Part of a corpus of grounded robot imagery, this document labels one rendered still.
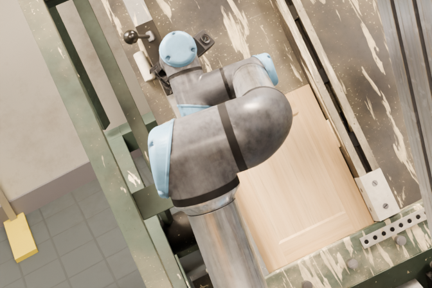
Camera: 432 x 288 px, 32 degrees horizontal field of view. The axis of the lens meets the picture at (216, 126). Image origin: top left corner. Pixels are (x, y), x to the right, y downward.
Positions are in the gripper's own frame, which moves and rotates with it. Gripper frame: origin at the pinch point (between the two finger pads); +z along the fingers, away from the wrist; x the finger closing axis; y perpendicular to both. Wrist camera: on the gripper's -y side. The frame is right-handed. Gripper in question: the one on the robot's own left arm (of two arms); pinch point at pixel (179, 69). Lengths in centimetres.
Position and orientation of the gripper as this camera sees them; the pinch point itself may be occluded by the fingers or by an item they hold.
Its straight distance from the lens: 193.7
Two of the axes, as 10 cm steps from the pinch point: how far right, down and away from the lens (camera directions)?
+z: -0.8, 1.0, 9.9
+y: -7.1, 7.0, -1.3
